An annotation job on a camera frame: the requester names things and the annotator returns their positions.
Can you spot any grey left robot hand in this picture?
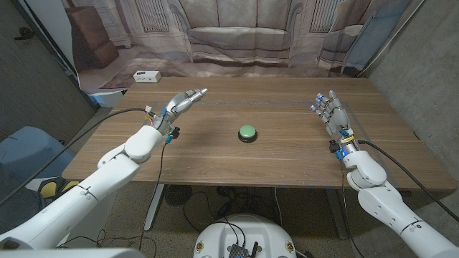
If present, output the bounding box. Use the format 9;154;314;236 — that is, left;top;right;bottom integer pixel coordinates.
154;87;209;136

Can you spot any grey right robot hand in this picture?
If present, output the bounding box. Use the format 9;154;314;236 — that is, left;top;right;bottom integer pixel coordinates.
311;89;356;148

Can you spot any green push button black base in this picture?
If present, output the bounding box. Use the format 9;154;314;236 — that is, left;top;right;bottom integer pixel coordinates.
237;125;258;144

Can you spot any white power box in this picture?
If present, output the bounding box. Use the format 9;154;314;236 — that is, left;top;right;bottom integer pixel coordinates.
133;70;162;84

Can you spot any black round floor fan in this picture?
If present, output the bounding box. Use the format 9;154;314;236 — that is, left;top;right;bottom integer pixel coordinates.
164;184;194;208

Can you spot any grey table leg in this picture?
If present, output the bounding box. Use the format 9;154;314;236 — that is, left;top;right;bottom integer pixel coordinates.
324;188;349;240

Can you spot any white table leg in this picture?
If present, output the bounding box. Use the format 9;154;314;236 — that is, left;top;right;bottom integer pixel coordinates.
142;184;166;232

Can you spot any printed sofa room backdrop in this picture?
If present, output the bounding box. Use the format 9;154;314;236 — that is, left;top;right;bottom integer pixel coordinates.
24;0;426;108

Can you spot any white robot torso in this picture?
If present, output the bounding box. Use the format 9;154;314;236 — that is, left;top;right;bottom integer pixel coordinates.
192;214;298;258

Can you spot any black device on torso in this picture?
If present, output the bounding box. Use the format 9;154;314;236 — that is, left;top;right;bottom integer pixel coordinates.
227;241;260;258

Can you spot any white robot body edge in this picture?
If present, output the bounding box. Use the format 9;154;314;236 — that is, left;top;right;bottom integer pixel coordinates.
0;247;146;258

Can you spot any person leg in jeans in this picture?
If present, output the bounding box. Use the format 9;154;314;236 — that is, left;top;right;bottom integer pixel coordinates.
0;164;46;234

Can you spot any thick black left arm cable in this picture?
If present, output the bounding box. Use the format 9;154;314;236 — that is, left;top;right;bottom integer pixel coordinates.
0;107;158;208

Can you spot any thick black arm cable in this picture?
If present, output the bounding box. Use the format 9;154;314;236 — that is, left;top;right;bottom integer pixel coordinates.
0;107;158;208
357;139;459;223

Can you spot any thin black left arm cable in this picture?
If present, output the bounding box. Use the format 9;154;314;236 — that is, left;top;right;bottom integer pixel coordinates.
57;142;169;251

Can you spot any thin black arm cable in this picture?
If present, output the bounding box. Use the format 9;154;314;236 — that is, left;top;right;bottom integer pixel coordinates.
338;159;367;258
57;142;169;251

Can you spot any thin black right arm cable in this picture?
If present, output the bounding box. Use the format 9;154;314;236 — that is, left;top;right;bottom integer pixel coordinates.
338;159;367;258

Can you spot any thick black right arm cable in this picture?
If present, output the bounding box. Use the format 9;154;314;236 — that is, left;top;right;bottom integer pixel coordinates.
357;139;459;223

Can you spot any black floor cable bundle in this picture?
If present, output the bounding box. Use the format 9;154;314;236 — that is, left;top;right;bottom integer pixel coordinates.
181;186;284;248

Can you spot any black door handle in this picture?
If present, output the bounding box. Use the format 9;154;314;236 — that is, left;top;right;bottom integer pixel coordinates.
13;27;36;41

